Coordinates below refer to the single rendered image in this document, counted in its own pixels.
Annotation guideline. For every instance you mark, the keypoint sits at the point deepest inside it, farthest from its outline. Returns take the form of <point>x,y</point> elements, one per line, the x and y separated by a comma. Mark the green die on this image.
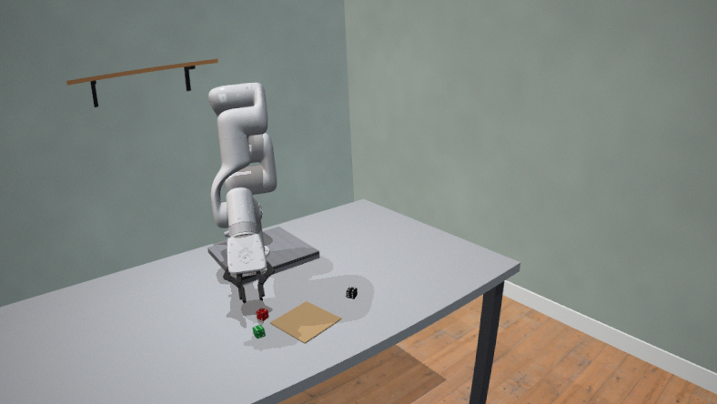
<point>259,331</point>

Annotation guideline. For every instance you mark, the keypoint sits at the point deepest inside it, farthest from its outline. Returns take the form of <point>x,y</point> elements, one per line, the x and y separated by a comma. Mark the tan square mat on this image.
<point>305,322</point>

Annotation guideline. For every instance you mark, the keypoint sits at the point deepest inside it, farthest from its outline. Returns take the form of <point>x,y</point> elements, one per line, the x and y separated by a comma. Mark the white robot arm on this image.
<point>240,130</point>

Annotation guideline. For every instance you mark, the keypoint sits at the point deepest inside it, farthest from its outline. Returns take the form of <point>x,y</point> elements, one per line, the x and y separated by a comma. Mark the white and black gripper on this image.
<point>245,256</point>

